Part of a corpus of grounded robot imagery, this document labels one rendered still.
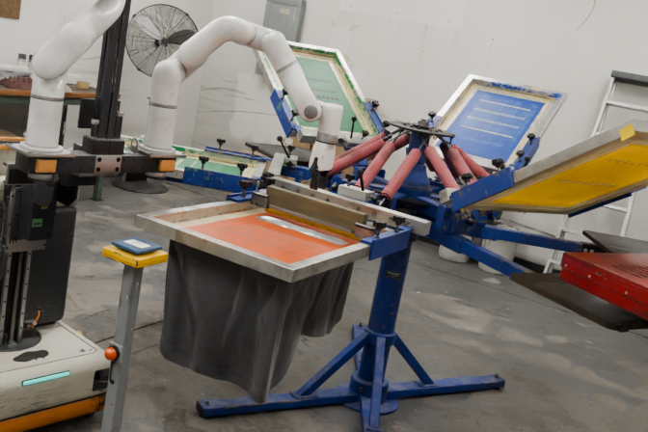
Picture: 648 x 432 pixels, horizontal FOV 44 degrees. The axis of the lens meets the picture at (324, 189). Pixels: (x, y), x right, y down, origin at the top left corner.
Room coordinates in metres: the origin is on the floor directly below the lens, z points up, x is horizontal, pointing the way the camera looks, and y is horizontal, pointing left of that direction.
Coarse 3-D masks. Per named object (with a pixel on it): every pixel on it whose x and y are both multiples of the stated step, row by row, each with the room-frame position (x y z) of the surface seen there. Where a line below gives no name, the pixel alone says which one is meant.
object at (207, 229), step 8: (248, 216) 2.75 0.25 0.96; (256, 216) 2.78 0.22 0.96; (272, 216) 2.82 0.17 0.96; (280, 216) 2.84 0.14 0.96; (208, 224) 2.55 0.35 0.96; (216, 224) 2.57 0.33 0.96; (224, 224) 2.58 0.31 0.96; (232, 224) 2.60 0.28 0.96; (256, 224) 2.67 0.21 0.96; (264, 224) 2.69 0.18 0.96; (272, 224) 2.71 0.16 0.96; (296, 224) 2.77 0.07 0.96; (304, 224) 2.79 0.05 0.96; (200, 232) 2.42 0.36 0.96; (208, 232) 2.44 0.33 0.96; (216, 232) 2.46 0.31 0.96; (224, 240) 2.39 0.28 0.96; (232, 240) 2.40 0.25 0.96; (240, 240) 2.42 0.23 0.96
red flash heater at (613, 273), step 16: (576, 256) 2.40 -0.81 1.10; (592, 256) 2.45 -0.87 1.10; (608, 256) 2.49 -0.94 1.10; (624, 256) 2.54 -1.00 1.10; (640, 256) 2.59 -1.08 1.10; (576, 272) 2.39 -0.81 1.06; (592, 272) 2.34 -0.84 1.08; (608, 272) 2.29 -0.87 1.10; (624, 272) 2.31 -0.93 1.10; (640, 272) 2.35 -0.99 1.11; (592, 288) 2.33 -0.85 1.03; (608, 288) 2.28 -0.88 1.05; (624, 288) 2.24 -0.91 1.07; (640, 288) 2.19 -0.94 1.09; (624, 304) 2.23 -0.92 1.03; (640, 304) 2.19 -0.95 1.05
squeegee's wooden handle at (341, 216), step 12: (276, 192) 2.82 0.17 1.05; (288, 192) 2.80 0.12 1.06; (276, 204) 2.82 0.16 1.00; (288, 204) 2.80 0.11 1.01; (300, 204) 2.77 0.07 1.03; (312, 204) 2.75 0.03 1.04; (324, 204) 2.73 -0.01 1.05; (336, 204) 2.73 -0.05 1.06; (312, 216) 2.75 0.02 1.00; (324, 216) 2.73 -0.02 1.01; (336, 216) 2.70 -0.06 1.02; (348, 216) 2.68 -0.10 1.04; (360, 216) 2.66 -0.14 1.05; (348, 228) 2.68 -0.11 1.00
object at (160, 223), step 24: (144, 216) 2.36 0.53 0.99; (168, 216) 2.45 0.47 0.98; (192, 216) 2.56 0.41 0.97; (192, 240) 2.26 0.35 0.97; (216, 240) 2.25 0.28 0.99; (240, 264) 2.18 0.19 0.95; (264, 264) 2.14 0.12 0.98; (288, 264) 2.14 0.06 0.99; (312, 264) 2.19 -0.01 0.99; (336, 264) 2.32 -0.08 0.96
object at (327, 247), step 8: (288, 232) 2.63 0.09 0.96; (296, 232) 2.65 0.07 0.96; (320, 232) 2.71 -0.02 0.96; (328, 232) 2.73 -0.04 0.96; (312, 240) 2.59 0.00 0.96; (320, 240) 2.60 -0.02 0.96; (344, 240) 2.66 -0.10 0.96; (352, 240) 2.68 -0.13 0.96; (248, 248) 2.35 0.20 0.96; (256, 248) 2.37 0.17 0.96; (264, 248) 2.38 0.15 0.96; (320, 248) 2.51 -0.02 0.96; (328, 248) 2.52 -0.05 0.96; (336, 248) 2.54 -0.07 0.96; (272, 256) 2.31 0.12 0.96; (280, 256) 2.32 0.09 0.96; (288, 256) 2.34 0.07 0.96; (296, 256) 2.35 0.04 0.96; (304, 256) 2.37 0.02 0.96; (312, 256) 2.39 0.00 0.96
